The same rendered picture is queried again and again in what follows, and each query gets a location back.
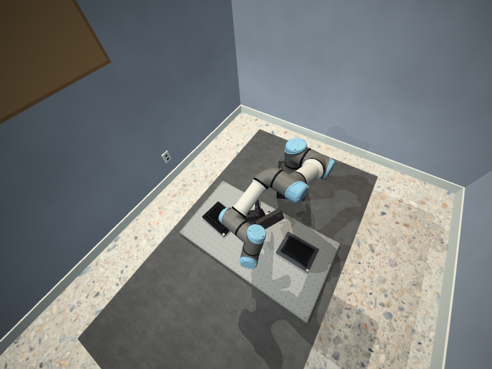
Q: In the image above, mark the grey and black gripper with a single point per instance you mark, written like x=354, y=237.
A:
x=256, y=214

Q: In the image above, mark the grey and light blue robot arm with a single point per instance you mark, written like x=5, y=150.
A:
x=301, y=165

